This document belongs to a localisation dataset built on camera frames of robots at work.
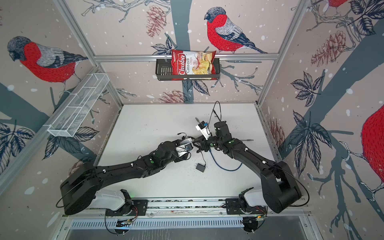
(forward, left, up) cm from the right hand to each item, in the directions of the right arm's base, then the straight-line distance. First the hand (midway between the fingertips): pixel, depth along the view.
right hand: (192, 144), depth 81 cm
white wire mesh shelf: (+12, +61, +19) cm, 65 cm away
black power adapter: (-7, -4, -13) cm, 16 cm away
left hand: (0, +4, 0) cm, 4 cm away
